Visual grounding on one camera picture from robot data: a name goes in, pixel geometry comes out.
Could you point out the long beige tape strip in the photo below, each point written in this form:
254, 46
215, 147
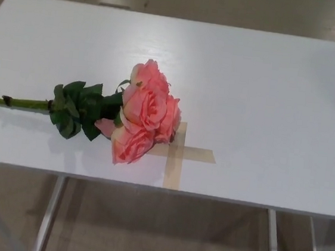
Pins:
172, 174

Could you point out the pink rose bouquet green stems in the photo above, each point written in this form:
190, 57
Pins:
145, 105

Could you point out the white table leg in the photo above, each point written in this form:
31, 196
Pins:
313, 245
272, 244
50, 218

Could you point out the short beige tape strip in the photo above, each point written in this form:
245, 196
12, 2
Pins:
200, 154

